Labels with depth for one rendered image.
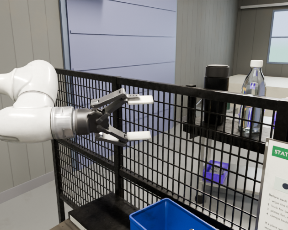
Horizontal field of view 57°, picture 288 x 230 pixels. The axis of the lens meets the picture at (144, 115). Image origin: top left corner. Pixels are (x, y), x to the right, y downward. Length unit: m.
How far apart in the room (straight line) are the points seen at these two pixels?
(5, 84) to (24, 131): 0.18
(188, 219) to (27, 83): 0.64
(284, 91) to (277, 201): 5.26
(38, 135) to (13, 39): 2.44
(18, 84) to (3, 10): 2.31
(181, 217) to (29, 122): 0.56
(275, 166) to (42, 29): 2.93
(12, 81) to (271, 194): 0.76
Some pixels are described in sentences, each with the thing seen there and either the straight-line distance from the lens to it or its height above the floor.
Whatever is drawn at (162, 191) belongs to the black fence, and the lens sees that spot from 1.00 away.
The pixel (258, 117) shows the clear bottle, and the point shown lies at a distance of 0.80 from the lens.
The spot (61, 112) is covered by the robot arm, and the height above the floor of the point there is 1.50.
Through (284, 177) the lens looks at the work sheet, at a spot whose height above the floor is 1.37.
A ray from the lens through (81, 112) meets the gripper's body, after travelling 0.74.
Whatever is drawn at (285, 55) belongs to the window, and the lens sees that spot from 7.95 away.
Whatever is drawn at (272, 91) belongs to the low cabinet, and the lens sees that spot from 6.01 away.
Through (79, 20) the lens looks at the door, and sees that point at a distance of 3.55.
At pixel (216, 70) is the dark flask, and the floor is 1.60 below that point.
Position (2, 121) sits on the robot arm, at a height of 1.48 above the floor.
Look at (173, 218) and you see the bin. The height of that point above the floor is 1.10.
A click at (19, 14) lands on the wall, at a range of 3.19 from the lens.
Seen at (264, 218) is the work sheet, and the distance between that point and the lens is 0.80.
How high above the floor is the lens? 1.67
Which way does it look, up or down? 15 degrees down
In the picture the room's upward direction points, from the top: straight up
